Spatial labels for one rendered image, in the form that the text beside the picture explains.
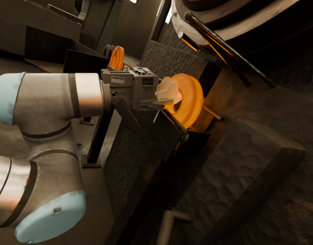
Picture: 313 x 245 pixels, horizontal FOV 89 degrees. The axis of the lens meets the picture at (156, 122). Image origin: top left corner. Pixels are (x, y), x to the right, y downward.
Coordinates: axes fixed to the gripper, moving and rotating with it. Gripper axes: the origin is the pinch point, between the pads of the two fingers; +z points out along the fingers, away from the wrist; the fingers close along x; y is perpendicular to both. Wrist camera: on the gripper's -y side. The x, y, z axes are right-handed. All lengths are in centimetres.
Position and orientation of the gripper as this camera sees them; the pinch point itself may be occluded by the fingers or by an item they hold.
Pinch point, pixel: (178, 98)
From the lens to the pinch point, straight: 44.3
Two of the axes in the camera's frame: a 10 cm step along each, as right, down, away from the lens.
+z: 9.1, -1.2, 3.9
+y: 1.2, -8.5, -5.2
